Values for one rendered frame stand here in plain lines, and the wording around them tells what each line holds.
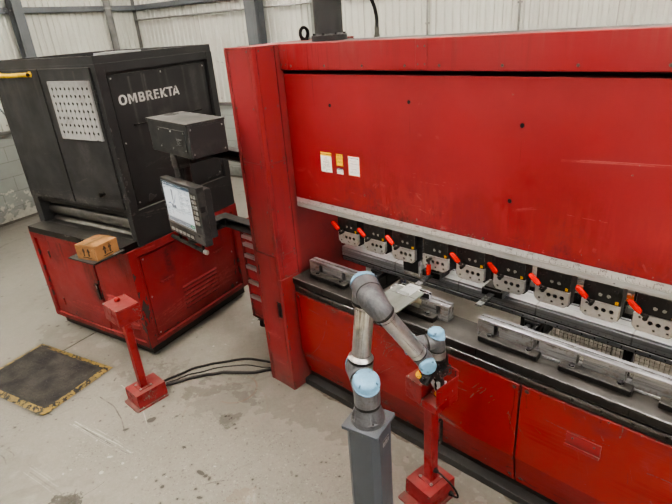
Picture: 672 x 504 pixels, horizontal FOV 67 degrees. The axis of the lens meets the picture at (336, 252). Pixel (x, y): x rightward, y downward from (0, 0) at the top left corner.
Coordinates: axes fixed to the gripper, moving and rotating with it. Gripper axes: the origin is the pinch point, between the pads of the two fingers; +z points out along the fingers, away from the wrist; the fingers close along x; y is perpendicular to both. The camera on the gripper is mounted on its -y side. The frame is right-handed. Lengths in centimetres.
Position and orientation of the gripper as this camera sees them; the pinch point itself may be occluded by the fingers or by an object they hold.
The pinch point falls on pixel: (436, 391)
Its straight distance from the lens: 258.0
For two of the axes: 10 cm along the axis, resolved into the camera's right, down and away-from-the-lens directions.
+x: -6.2, -2.8, 7.3
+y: 7.7, -3.8, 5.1
